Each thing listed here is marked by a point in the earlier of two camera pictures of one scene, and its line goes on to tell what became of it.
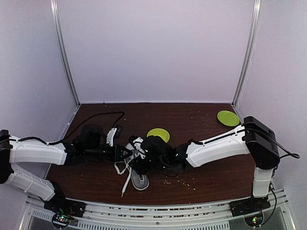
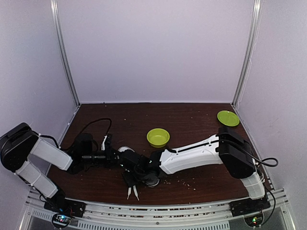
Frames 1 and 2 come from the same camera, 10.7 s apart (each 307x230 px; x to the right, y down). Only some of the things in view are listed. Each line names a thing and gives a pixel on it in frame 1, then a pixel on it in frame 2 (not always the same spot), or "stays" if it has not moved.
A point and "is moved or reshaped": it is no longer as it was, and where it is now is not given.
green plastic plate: [228, 118] stays
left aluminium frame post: [59, 31] stays
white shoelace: [128, 166] is moved or reshaped
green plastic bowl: [160, 132] stays
